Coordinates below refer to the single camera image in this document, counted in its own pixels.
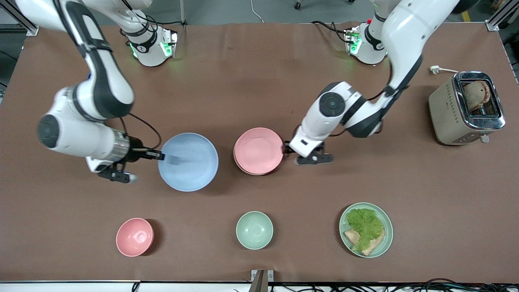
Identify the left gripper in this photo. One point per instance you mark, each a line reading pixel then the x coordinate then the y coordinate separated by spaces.
pixel 287 149

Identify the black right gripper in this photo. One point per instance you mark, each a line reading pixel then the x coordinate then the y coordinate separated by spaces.
pixel 136 153

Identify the pink shallow plate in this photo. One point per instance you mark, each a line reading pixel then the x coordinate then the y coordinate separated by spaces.
pixel 258 151

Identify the light blue shallow plate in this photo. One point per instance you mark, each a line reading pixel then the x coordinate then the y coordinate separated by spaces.
pixel 190 170

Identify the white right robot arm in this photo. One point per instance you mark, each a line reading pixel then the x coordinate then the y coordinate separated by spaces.
pixel 81 142

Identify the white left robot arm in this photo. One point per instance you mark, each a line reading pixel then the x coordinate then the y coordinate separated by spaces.
pixel 405 32

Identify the brown table cover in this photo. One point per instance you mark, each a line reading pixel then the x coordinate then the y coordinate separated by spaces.
pixel 251 81

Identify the small pink deep bowl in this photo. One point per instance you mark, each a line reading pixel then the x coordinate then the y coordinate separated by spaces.
pixel 134 237

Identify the small pale green bowl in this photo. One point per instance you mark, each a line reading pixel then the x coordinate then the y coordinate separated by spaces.
pixel 254 230

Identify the green lettuce leaf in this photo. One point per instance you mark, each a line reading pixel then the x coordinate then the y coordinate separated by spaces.
pixel 365 223

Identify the brown bread slice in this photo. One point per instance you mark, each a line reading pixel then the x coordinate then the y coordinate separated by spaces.
pixel 375 244

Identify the pale green plate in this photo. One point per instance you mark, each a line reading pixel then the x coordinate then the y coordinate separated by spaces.
pixel 387 239

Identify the beige chrome toaster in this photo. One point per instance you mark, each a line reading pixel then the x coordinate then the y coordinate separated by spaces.
pixel 444 113

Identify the dark bread slice in toaster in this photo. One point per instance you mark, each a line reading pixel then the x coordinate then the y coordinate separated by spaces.
pixel 474 95

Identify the metal camera bracket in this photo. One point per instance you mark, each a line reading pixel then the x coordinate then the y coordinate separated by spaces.
pixel 259 282

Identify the aluminium frame profile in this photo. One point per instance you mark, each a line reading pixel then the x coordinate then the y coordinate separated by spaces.
pixel 24 22
pixel 496 22

